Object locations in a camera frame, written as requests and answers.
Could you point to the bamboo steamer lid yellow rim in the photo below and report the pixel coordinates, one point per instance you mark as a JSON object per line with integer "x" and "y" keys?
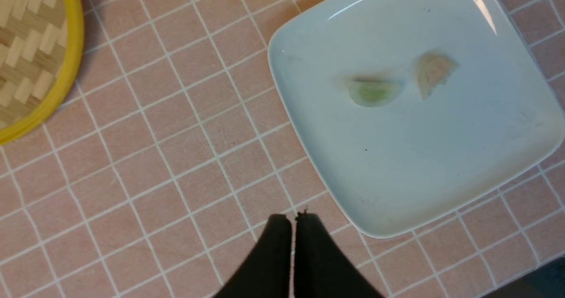
{"x": 41, "y": 47}

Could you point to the green dumpling front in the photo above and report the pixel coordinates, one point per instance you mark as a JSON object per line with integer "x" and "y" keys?
{"x": 372, "y": 93}

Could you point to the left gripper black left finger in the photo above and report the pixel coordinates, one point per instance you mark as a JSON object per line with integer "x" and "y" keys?
{"x": 265, "y": 273}

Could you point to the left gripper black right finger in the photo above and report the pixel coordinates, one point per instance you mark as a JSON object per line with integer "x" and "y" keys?
{"x": 321, "y": 269}

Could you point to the pink dumpling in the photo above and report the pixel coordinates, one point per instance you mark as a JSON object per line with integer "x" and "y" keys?
{"x": 433, "y": 69}

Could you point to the white square plate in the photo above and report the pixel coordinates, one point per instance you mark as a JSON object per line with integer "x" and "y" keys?
{"x": 394, "y": 168}

